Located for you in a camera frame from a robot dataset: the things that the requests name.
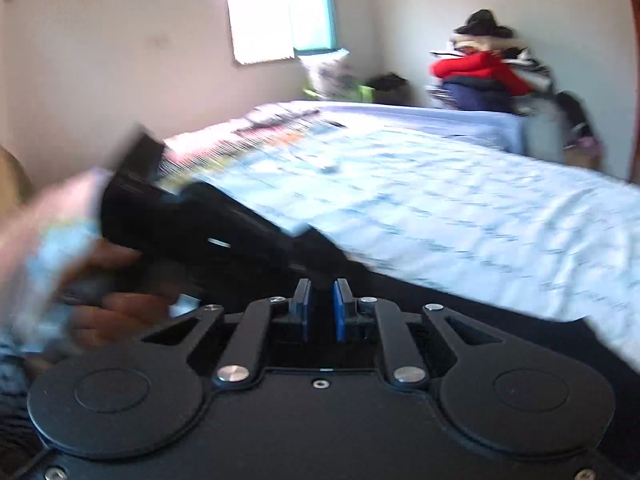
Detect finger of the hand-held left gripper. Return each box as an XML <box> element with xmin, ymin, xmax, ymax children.
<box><xmin>287</xmin><ymin>226</ymin><xmax>373</xmax><ymax>286</ymax></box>

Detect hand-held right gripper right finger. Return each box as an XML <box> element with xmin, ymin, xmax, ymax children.
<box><xmin>332</xmin><ymin>277</ymin><xmax>504</xmax><ymax>392</ymax></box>

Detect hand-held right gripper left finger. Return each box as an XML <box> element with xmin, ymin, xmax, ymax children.
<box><xmin>140</xmin><ymin>277</ymin><xmax>313</xmax><ymax>392</ymax></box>

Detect black pants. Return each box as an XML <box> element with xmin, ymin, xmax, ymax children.
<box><xmin>345</xmin><ymin>257</ymin><xmax>640</xmax><ymax>480</ymax></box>

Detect person's left hand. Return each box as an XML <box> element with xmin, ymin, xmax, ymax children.
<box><xmin>59</xmin><ymin>242</ymin><xmax>176</xmax><ymax>347</ymax></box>

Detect floral patterned blanket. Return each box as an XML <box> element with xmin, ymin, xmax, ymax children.
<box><xmin>162</xmin><ymin>107</ymin><xmax>346</xmax><ymax>196</ymax></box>

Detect white script-printed bed sheet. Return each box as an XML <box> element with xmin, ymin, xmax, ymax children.
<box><xmin>200</xmin><ymin>125</ymin><xmax>640</xmax><ymax>376</ymax></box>

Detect green plastic stool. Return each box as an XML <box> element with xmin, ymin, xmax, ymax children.
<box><xmin>302</xmin><ymin>85</ymin><xmax>376</xmax><ymax>106</ymax></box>

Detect blue ribbed blanket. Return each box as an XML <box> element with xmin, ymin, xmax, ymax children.
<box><xmin>250</xmin><ymin>100</ymin><xmax>526</xmax><ymax>153</ymax></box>

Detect floral pillow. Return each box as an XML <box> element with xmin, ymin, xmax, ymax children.
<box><xmin>300</xmin><ymin>49</ymin><xmax>358</xmax><ymax>101</ymax></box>

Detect dark brown bag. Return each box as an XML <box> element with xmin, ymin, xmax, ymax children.
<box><xmin>365</xmin><ymin>74</ymin><xmax>408</xmax><ymax>106</ymax></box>

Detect navy padded jacket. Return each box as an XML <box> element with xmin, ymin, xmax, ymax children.
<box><xmin>440</xmin><ymin>77</ymin><xmax>516</xmax><ymax>113</ymax></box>

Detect window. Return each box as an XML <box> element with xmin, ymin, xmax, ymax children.
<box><xmin>224</xmin><ymin>0</ymin><xmax>337</xmax><ymax>66</ymax></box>

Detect red padded jacket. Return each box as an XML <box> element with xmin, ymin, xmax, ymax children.
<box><xmin>431</xmin><ymin>51</ymin><xmax>533</xmax><ymax>97</ymax></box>

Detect grey bag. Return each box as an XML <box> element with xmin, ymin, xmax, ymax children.
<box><xmin>515</xmin><ymin>100</ymin><xmax>571</xmax><ymax>163</ymax></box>

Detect white folded clothes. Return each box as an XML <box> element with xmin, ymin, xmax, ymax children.
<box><xmin>430</xmin><ymin>32</ymin><xmax>553</xmax><ymax>91</ymax></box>

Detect black garment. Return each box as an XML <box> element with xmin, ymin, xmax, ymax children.
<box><xmin>452</xmin><ymin>9</ymin><xmax>516</xmax><ymax>41</ymax></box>

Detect pink cloth item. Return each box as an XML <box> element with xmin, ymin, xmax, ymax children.
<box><xmin>565</xmin><ymin>132</ymin><xmax>603</xmax><ymax>166</ymax></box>

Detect black bag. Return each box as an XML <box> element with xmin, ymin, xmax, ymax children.
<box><xmin>555</xmin><ymin>91</ymin><xmax>596</xmax><ymax>136</ymax></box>

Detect wooden door frame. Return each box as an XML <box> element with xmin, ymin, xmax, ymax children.
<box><xmin>622</xmin><ymin>0</ymin><xmax>640</xmax><ymax>183</ymax></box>

